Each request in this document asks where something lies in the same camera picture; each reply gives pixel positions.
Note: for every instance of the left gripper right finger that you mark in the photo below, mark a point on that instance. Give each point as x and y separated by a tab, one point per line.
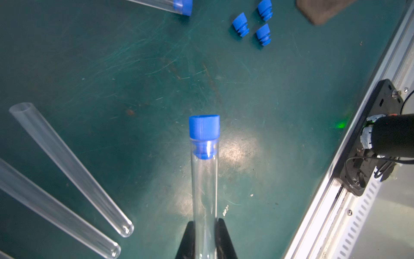
224	245

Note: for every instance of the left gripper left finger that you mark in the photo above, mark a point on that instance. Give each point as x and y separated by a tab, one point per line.
186	249

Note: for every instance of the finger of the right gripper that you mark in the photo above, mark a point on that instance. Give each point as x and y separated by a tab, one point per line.
318	12

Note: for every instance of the blue stopper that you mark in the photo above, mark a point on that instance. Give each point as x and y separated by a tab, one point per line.
265	10
240	24
264	35

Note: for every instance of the test tube diagonal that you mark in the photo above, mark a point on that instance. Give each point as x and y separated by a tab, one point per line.
55	147
204	131

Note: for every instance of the test tube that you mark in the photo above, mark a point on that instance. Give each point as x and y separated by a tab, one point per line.
181	7
39	201

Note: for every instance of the test tube horizontal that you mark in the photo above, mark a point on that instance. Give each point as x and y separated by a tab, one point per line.
5	256

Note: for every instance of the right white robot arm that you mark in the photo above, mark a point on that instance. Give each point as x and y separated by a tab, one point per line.
387	135

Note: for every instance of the aluminium mounting rail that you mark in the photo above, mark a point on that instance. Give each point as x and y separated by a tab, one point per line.
335	217

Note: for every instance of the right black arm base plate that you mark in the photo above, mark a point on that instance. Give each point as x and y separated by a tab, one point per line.
356	165

